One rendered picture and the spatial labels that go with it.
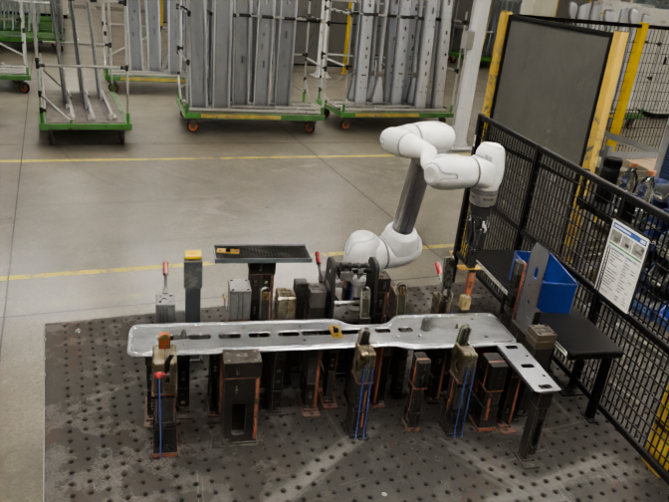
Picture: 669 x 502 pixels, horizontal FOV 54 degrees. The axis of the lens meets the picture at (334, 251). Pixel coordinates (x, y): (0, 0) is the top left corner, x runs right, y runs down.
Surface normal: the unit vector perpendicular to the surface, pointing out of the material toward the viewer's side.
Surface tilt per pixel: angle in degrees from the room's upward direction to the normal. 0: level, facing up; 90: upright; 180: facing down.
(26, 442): 0
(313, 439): 0
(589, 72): 90
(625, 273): 90
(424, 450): 0
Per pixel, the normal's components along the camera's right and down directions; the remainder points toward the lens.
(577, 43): -0.93, 0.05
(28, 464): 0.10, -0.91
